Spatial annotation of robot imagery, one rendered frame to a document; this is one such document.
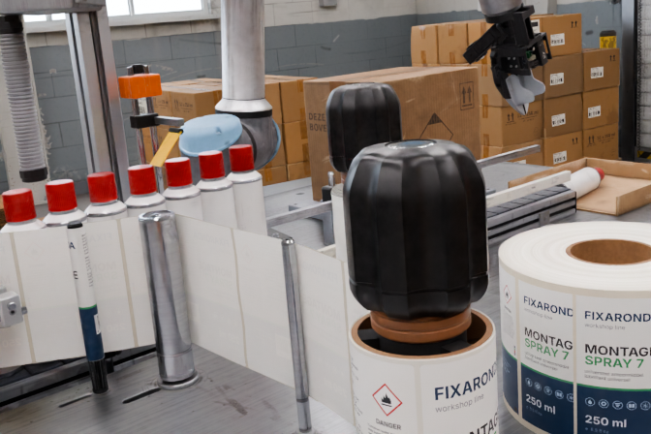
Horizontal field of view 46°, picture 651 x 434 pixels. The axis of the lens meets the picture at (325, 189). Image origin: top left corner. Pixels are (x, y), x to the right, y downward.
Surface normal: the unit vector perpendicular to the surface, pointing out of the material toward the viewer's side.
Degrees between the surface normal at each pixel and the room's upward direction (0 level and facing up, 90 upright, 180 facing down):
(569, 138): 84
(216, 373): 0
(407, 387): 90
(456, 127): 90
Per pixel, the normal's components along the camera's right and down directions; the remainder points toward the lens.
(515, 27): -0.70, 0.52
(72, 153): 0.51, 0.15
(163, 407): -0.08, -0.97
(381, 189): -0.52, -0.11
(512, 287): -0.96, 0.14
